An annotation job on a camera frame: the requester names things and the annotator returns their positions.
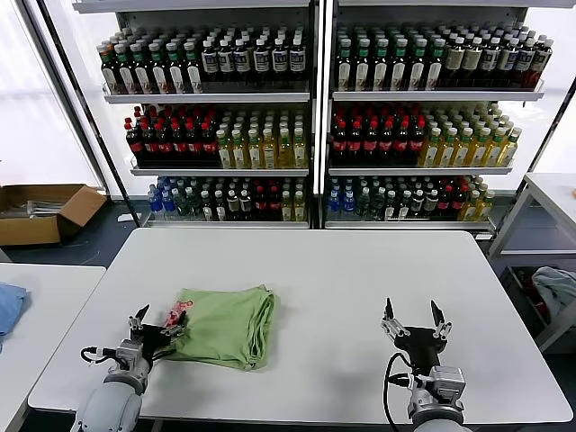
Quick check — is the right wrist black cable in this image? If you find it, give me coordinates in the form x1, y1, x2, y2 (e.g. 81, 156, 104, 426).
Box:
383, 352, 415, 427

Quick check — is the brown cardboard box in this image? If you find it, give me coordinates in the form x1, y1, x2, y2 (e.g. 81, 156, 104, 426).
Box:
0, 183, 109, 248

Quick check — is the dark drink bottle green label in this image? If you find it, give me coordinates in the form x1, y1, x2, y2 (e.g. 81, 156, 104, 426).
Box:
165, 40, 186, 95
337, 37, 355, 89
409, 36, 428, 89
148, 40, 170, 95
99, 40, 119, 95
427, 37, 445, 89
373, 36, 391, 89
184, 40, 203, 95
391, 36, 410, 89
355, 37, 373, 89
114, 42, 136, 95
130, 42, 152, 95

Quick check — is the dark bottle white blue label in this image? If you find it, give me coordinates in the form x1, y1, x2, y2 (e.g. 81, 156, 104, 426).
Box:
201, 38, 219, 83
234, 38, 252, 83
479, 35, 500, 86
271, 37, 289, 83
252, 37, 271, 83
533, 33, 554, 86
499, 35, 521, 86
218, 38, 235, 83
288, 36, 307, 83
517, 36, 536, 86

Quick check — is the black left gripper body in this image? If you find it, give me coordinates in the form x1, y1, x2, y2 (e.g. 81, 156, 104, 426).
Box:
130, 324, 180, 362

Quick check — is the black storage crate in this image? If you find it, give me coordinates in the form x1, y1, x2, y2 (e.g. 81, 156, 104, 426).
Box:
501, 265, 554, 338

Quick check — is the black slanted frame pole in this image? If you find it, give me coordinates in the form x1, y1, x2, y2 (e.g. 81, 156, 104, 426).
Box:
530, 76, 576, 177
34, 0, 141, 226

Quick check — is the red fabric item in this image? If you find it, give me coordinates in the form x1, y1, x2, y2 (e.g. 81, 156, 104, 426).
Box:
524, 283, 549, 317

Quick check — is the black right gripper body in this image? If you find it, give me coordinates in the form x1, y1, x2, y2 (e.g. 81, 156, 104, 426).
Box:
393, 327, 450, 374

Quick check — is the green polo shirt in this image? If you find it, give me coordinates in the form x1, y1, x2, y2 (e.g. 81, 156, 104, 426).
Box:
157, 283, 283, 373

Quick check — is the grey metal frame side table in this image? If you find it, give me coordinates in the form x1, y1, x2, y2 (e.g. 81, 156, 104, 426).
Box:
488, 172, 576, 353

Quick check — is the blue folded cloth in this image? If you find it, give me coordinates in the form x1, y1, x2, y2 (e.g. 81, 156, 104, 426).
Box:
0, 281, 32, 353

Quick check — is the silver metal parts bundle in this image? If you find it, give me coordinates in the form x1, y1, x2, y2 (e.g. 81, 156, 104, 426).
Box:
25, 199, 67, 221

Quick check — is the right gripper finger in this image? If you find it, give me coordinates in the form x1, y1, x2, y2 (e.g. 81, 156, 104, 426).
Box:
381, 297, 410, 339
430, 300, 454, 340

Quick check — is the white shelf unit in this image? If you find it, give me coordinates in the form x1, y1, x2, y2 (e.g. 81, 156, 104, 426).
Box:
321, 0, 548, 239
71, 0, 321, 230

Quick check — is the cola bottle red cap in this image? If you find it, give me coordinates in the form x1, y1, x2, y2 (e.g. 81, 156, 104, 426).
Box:
395, 116, 413, 166
331, 117, 348, 166
155, 119, 175, 166
409, 116, 427, 166
201, 119, 219, 166
139, 117, 158, 166
363, 117, 381, 166
379, 117, 397, 166
438, 184, 454, 218
185, 118, 203, 166
347, 117, 365, 166
124, 116, 143, 166
170, 119, 188, 166
253, 182, 268, 221
267, 182, 283, 221
452, 184, 468, 218

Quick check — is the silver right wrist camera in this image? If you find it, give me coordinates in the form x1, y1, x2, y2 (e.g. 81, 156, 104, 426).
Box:
429, 366, 466, 404

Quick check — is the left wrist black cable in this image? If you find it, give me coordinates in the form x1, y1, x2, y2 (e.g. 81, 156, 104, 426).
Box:
80, 345, 119, 365

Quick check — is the grey white cloth pile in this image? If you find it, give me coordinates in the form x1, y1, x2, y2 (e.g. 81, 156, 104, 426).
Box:
532, 265, 576, 326

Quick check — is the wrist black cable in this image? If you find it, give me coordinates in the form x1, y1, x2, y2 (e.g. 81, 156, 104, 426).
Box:
383, 352, 415, 427
80, 345, 119, 365

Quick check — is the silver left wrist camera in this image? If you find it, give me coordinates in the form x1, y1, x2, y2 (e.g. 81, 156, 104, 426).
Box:
115, 340, 144, 368

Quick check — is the dark bottle beige label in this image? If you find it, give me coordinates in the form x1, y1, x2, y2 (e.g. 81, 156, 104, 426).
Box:
463, 36, 482, 86
445, 34, 467, 86

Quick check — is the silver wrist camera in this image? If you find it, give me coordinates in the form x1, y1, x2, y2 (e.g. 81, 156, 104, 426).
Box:
115, 340, 144, 368
429, 366, 466, 404

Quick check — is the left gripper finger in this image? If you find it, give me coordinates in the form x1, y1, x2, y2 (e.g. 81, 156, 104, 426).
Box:
159, 310, 188, 339
128, 304, 150, 333

